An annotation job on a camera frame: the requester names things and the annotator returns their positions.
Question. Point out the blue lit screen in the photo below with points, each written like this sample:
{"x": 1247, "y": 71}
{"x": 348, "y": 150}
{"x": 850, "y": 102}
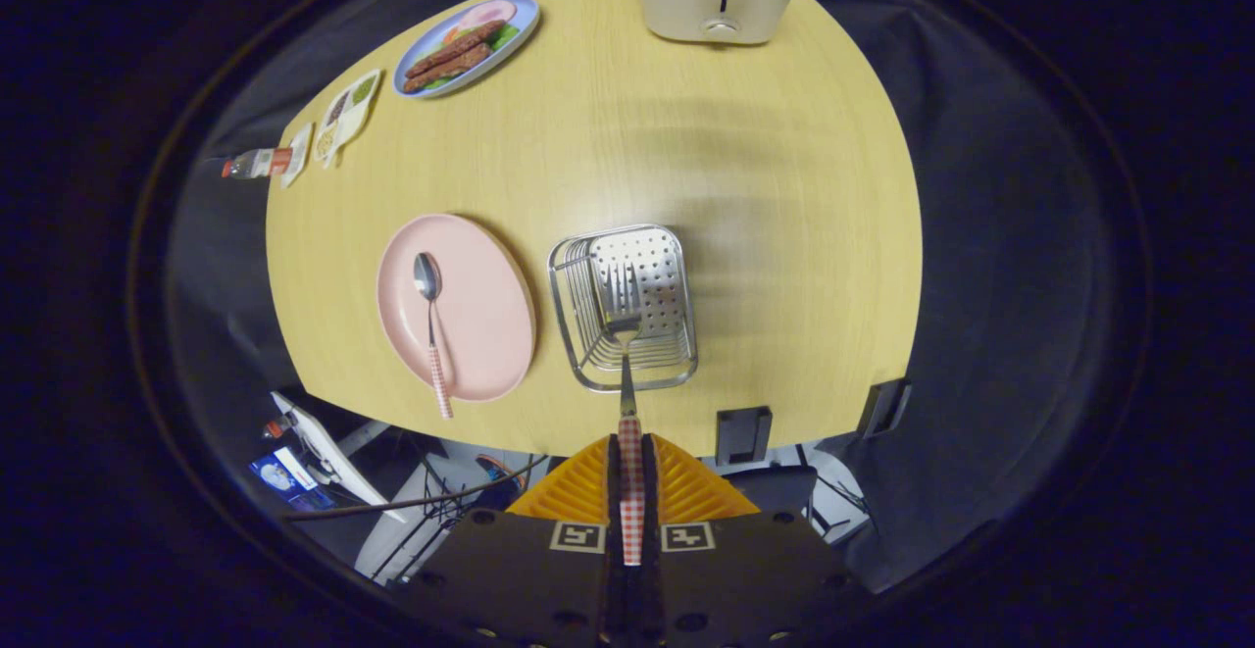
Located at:
{"x": 284, "y": 481}

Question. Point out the brown sausage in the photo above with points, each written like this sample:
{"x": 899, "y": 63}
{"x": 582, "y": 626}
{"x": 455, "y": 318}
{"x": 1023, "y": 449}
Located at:
{"x": 456, "y": 50}
{"x": 451, "y": 70}

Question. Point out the white square coaster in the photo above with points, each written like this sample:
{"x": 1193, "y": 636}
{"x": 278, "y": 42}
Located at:
{"x": 297, "y": 163}

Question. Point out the white flat panel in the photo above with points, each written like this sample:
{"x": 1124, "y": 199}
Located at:
{"x": 328, "y": 457}

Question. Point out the green lettuce leaf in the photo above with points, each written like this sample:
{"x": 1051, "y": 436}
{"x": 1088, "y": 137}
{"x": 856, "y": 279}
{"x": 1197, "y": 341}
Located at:
{"x": 505, "y": 37}

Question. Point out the clear water bottle red label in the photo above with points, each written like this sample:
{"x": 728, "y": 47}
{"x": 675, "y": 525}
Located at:
{"x": 260, "y": 163}

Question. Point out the dark chair seat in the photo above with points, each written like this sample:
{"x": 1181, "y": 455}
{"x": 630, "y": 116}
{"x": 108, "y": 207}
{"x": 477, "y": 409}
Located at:
{"x": 775, "y": 483}

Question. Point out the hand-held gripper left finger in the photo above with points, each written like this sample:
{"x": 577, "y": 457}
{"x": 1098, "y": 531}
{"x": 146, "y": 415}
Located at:
{"x": 614, "y": 481}

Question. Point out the pink ham slice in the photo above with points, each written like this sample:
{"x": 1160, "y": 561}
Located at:
{"x": 487, "y": 13}

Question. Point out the white divided condiment tray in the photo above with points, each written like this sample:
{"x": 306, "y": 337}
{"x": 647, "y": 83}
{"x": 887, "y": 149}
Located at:
{"x": 345, "y": 119}

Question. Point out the black table clamp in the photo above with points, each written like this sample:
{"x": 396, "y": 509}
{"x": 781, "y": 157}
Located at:
{"x": 742, "y": 435}
{"x": 882, "y": 406}

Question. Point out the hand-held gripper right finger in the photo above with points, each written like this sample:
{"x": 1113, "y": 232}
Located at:
{"x": 649, "y": 481}

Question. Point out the pink round plate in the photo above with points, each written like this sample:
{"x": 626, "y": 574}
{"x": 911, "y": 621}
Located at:
{"x": 480, "y": 315}

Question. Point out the blue food plate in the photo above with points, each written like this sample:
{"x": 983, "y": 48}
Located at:
{"x": 527, "y": 21}

